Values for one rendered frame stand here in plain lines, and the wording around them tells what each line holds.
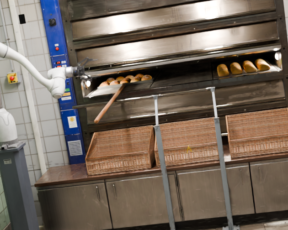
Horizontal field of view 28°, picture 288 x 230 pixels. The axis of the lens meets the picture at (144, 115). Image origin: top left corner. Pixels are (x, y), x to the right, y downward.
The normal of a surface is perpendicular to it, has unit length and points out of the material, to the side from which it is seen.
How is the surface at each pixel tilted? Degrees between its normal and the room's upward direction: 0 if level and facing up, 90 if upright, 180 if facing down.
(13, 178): 90
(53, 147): 90
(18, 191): 90
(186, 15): 70
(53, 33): 90
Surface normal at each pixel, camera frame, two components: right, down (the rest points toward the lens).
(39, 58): -0.11, 0.19
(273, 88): -0.15, -0.15
